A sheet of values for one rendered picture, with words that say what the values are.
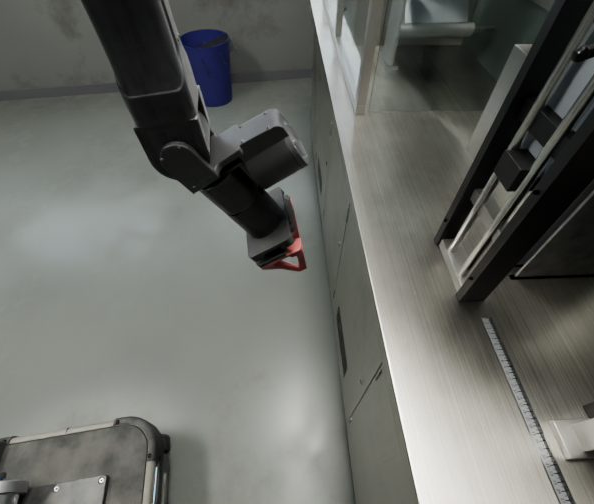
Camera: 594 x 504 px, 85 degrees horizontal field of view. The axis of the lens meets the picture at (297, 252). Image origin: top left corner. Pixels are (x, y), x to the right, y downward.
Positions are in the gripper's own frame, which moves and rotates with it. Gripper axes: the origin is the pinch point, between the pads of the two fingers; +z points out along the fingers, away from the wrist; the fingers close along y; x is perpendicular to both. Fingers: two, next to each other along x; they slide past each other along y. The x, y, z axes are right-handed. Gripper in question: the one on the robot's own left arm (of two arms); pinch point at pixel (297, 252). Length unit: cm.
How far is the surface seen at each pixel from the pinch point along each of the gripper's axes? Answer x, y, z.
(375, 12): -33, 64, 4
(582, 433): -25.8, -29.8, 28.4
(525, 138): -36.3, 4.1, 4.4
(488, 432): -14.2, -27.3, 25.0
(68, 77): 180, 297, 1
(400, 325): -8.3, -8.6, 21.6
